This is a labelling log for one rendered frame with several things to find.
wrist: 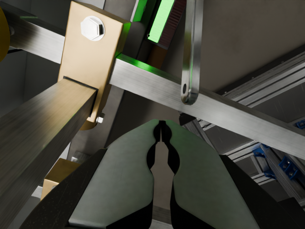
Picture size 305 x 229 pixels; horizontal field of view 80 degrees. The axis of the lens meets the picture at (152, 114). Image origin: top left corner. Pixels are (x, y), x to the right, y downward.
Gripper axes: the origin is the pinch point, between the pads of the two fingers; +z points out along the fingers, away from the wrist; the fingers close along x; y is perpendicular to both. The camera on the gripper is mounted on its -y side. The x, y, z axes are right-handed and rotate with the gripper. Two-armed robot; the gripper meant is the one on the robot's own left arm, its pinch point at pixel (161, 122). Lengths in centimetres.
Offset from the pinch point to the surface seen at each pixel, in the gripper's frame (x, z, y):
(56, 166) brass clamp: -16.4, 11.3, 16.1
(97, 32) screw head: -5.9, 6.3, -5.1
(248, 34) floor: 45, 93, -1
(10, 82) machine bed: -32.4, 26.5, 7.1
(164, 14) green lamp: 0.3, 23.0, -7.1
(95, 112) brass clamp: -7.4, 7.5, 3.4
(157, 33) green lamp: -0.8, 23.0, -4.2
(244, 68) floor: 48, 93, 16
